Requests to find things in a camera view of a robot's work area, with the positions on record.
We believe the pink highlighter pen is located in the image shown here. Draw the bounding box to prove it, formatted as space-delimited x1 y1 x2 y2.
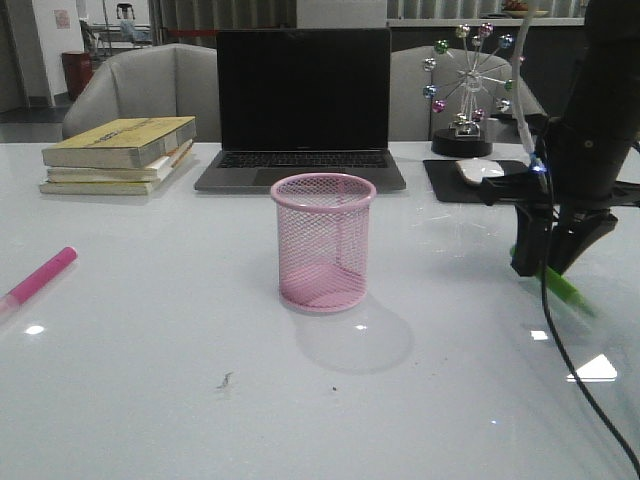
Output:
1 246 78 323

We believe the fruit bowl on counter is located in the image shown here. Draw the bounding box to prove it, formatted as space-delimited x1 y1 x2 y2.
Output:
502 0 549 19

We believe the white cable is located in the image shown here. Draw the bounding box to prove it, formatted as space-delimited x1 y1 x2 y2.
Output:
509 0 542 156

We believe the green highlighter pen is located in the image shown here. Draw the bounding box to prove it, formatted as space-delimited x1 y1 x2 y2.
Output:
523 265 596 320

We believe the black mouse pad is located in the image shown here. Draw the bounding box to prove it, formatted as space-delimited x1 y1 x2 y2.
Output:
423 159 527 204

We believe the ferris wheel desk toy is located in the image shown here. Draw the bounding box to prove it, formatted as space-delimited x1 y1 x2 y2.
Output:
422 22 513 158

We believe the cream book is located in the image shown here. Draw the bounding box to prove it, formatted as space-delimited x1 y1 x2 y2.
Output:
47 140 194 182
39 150 191 195

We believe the black cable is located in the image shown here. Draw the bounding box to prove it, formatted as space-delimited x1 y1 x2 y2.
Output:
534 149 640 466

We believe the grey armchair right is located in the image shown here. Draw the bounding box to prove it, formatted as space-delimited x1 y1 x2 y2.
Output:
388 46 519 143

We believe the middle cream book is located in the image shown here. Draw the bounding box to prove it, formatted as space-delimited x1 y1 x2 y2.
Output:
47 140 194 182

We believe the white computer mouse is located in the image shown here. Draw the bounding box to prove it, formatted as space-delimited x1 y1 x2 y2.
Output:
455 158 505 187

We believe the pink mesh pen holder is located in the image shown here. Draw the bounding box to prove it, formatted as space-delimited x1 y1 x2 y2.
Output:
270 173 377 313

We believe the dark grey laptop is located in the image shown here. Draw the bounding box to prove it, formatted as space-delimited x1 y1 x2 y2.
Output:
194 28 406 194

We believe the red trash bin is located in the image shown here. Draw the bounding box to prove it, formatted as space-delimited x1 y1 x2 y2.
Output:
61 51 93 100

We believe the grey armchair left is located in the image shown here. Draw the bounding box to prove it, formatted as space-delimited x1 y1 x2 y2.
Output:
62 43 221 142

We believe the grey armchair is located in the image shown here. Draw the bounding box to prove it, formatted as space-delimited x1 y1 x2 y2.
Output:
62 43 221 142
388 46 519 143

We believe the top yellow book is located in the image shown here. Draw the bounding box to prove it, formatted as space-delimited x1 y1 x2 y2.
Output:
42 116 196 169

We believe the bottom cream book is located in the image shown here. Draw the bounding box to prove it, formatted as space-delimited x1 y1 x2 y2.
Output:
39 150 191 195

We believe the white box behind laptop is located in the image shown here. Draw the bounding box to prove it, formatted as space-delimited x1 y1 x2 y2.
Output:
296 0 387 28

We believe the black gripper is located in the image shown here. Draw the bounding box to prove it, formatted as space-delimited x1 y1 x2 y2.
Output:
479 113 639 277

